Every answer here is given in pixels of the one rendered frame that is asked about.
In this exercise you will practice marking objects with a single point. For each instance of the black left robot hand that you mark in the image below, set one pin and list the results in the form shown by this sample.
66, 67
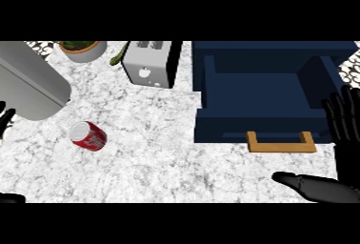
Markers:
6, 119

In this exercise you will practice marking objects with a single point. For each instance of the grey toaster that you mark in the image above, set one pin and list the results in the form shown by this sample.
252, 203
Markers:
151, 63

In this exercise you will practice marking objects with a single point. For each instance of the potted plant in grey pot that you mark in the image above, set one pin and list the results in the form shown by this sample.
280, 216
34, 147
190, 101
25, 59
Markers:
83, 49

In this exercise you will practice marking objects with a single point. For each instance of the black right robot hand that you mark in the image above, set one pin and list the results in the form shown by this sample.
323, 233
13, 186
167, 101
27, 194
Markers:
345, 133

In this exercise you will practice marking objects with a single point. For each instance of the large grey rounded appliance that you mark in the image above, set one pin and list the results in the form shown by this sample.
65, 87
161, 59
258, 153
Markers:
28, 81

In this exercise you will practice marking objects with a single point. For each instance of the dark blue cabinet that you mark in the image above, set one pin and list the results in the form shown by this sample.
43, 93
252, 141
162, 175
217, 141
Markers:
275, 49

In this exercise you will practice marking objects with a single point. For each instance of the red soda can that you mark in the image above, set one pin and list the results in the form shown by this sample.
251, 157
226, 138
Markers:
89, 136

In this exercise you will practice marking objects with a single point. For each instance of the dark blue open drawer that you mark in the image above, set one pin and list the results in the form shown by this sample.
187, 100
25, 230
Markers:
263, 105

